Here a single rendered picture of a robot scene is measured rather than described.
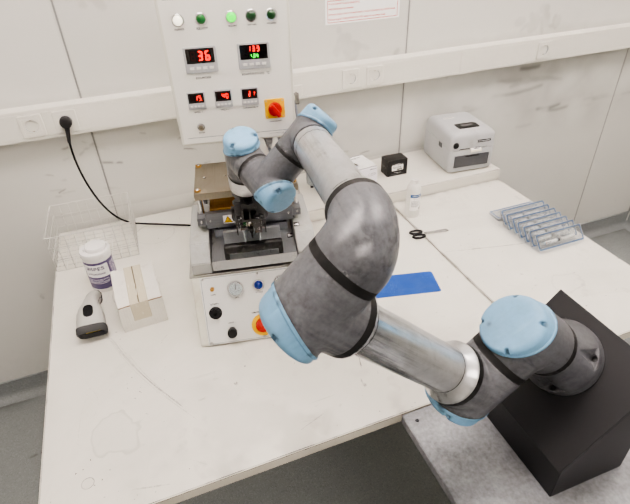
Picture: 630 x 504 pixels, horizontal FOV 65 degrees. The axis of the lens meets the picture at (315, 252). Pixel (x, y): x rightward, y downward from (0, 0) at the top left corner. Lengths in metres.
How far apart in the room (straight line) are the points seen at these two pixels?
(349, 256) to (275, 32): 0.90
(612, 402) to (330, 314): 0.62
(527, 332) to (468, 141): 1.26
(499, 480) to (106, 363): 0.97
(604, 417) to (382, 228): 0.61
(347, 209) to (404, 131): 1.61
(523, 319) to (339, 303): 0.39
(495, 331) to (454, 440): 0.34
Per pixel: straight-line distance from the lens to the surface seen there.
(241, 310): 1.35
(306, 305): 0.64
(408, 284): 1.55
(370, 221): 0.64
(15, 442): 2.42
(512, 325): 0.93
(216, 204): 1.36
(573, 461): 1.10
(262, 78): 1.44
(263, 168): 1.00
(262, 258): 1.30
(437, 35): 2.19
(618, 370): 1.10
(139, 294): 1.47
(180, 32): 1.41
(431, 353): 0.83
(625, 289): 1.73
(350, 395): 1.24
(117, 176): 1.96
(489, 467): 1.18
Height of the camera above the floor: 1.72
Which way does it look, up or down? 35 degrees down
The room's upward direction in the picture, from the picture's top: 2 degrees counter-clockwise
